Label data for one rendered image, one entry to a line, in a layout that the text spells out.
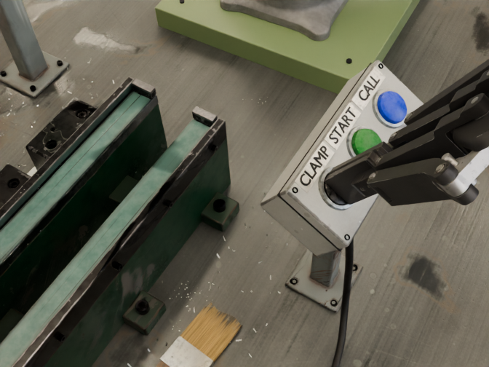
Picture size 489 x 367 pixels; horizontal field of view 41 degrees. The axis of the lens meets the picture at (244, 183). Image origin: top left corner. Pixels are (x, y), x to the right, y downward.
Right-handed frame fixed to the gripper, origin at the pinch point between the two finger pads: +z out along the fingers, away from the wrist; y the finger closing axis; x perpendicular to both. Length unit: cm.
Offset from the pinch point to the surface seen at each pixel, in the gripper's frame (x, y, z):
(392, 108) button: 0.0, -9.6, 3.2
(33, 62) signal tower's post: -34, -13, 52
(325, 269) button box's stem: 10.4, -3.8, 23.2
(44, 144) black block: -23.2, -0.5, 42.8
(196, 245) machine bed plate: -0.8, -0.8, 35.8
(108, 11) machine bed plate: -32, -30, 56
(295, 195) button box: -2.6, 3.2, 4.0
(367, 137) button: -0.5, -5.3, 3.2
